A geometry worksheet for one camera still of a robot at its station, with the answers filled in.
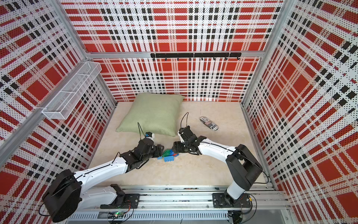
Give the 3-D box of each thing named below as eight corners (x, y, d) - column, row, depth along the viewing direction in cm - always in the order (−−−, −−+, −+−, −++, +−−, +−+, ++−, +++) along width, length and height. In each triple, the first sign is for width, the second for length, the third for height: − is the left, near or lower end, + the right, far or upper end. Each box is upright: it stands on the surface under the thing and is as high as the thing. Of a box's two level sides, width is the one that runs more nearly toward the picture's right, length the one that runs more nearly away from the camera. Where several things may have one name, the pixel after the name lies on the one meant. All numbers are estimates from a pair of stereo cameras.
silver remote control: (199, 120, 111) (199, 118, 109) (202, 117, 113) (202, 115, 111) (215, 132, 104) (215, 130, 101) (218, 128, 106) (219, 126, 103)
